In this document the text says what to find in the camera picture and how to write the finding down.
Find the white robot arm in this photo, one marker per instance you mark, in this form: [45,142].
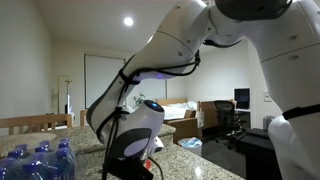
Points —
[217,47]

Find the shrink-wrapped water bottle pack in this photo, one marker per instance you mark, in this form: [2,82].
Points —
[44,163]

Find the bed with white bedding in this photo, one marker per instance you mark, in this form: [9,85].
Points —
[178,108]

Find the white window blind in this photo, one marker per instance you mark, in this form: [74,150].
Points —
[99,72]

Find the white trash bin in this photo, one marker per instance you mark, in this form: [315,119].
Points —
[192,144]

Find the ceiling light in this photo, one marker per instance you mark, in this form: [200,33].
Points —
[128,21]

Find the black office chair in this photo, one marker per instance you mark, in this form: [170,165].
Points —
[230,126]

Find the wooden chair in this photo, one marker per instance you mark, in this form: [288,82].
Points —
[83,114]
[36,123]

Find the monitor screen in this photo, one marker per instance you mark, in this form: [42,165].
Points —
[242,98]

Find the black side cabinet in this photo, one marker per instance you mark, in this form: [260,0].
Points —
[260,156]

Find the wall light switch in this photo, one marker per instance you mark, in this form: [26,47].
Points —
[267,97]

